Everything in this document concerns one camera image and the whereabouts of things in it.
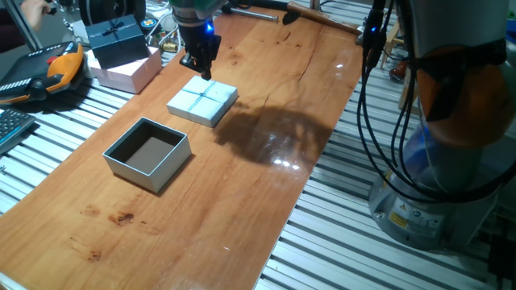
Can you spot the small wooden rack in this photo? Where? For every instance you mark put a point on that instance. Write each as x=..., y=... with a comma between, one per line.
x=393, y=38

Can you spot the forearm in dark sleeve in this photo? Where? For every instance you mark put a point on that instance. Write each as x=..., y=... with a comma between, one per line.
x=10, y=32

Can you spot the silver metal rod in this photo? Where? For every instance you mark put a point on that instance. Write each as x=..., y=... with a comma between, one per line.
x=254, y=15

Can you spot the navy gift box with bow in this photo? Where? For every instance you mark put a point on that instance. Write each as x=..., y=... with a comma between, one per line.
x=117, y=44

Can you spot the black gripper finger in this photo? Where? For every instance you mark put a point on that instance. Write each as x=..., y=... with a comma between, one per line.
x=209, y=68
x=190, y=60

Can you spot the light blue open box base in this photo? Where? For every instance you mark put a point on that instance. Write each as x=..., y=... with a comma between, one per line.
x=169, y=167

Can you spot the orange black teach pendant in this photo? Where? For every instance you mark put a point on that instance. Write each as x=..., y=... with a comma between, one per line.
x=36, y=76

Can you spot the round blue yellow badge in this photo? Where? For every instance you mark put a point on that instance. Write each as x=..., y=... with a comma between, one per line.
x=148, y=23

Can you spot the blue plastic bag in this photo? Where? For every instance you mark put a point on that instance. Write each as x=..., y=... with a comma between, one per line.
x=511, y=38

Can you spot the pink cardboard box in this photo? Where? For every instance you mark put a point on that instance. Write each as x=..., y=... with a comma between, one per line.
x=129, y=76

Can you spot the aluminium frame post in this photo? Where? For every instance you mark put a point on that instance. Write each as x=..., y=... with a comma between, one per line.
x=24, y=28

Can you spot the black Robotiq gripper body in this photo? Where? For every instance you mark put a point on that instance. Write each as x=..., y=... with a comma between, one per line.
x=199, y=40

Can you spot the black round object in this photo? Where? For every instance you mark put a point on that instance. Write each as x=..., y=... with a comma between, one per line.
x=105, y=10

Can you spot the person hand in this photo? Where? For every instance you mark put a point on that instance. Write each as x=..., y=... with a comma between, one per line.
x=34, y=11

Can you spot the small brass fitting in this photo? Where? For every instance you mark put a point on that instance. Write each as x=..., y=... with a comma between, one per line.
x=170, y=47

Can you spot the wood grain table mat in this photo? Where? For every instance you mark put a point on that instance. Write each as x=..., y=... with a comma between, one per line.
x=225, y=209

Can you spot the light blue ribboned box lid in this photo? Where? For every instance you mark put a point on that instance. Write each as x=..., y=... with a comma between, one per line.
x=209, y=106

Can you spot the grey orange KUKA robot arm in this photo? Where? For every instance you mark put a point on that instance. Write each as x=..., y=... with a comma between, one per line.
x=451, y=121

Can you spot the black computer keyboard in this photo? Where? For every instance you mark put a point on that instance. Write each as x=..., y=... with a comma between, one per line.
x=12, y=127

